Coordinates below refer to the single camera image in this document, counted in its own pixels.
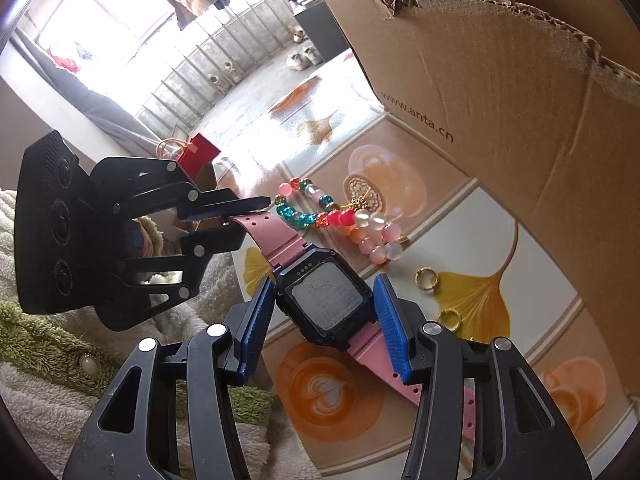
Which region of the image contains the gold ring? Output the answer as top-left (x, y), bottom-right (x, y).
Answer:
top-left (413, 265), bottom-right (442, 292)
top-left (437, 308), bottom-right (463, 334)

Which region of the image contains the multicolour bead bracelet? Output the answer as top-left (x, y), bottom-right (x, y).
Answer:
top-left (273, 175), bottom-right (356, 231)

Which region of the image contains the pink strap smartwatch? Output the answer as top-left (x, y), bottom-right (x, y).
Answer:
top-left (226, 211), bottom-right (478, 438)

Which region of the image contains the gold pendant charm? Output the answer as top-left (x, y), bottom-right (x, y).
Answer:
top-left (343, 174), bottom-right (386, 212)

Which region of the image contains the pink bead bracelet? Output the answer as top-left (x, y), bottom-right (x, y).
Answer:
top-left (339, 209), bottom-right (406, 266)

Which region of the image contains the red gift bag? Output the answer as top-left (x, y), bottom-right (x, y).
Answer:
top-left (177, 133), bottom-right (220, 180)

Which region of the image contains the white shoe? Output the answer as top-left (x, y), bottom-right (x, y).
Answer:
top-left (303, 46), bottom-right (324, 66)
top-left (285, 52), bottom-right (310, 72)

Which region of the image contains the patterned tablecloth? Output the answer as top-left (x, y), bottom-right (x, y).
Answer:
top-left (202, 53), bottom-right (639, 479)

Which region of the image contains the dark grey cabinet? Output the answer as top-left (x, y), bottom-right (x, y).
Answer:
top-left (294, 0), bottom-right (349, 62)

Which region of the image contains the brown cardboard box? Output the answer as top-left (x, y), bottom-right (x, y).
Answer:
top-left (324, 0), bottom-right (639, 393)

